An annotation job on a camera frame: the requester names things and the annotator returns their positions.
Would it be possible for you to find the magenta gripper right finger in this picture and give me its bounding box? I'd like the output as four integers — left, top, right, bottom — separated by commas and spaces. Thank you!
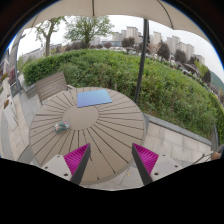
131, 142, 184, 186

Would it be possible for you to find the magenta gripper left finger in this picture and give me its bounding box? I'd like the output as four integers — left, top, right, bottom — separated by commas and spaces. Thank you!
42, 143, 92, 186

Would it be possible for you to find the patterned computer mouse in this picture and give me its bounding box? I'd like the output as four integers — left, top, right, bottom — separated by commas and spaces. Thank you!
54, 121, 70, 133

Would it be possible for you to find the blue mouse pad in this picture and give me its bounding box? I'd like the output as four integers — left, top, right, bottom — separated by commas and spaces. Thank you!
77, 90, 112, 108

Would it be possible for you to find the round slatted outdoor table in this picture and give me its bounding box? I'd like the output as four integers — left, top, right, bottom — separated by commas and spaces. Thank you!
29, 87, 146, 185

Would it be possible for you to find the green hedge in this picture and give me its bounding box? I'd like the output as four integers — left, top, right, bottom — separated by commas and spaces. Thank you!
22, 50, 224, 143

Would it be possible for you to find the black umbrella pole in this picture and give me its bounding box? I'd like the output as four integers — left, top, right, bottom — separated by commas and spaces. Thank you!
134, 19, 149, 104

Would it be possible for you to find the beige patio umbrella canopy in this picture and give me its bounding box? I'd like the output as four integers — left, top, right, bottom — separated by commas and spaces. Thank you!
22, 0, 209, 41

